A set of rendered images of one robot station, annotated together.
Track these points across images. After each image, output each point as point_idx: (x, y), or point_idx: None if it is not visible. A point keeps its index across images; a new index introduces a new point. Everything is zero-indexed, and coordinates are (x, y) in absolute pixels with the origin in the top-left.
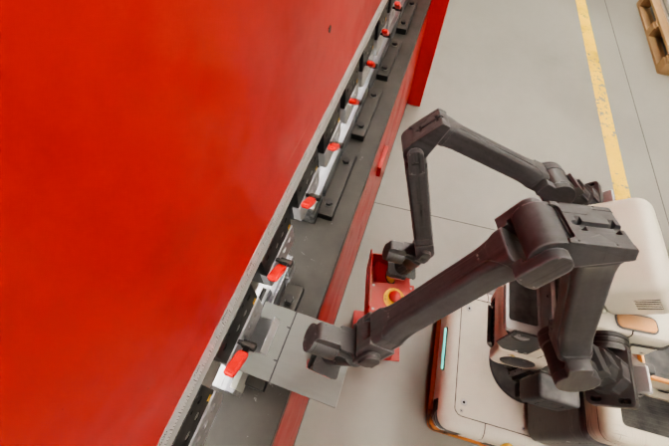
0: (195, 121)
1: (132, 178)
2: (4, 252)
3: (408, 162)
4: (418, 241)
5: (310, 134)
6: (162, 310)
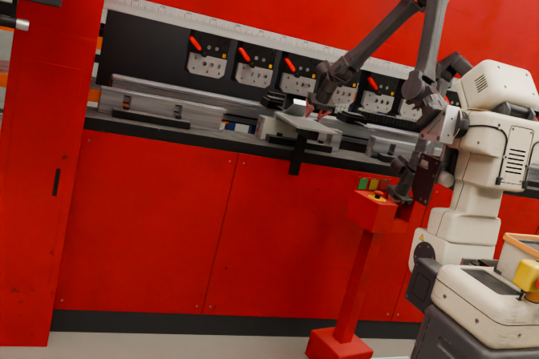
0: None
1: None
2: None
3: None
4: (416, 145)
5: (397, 57)
6: None
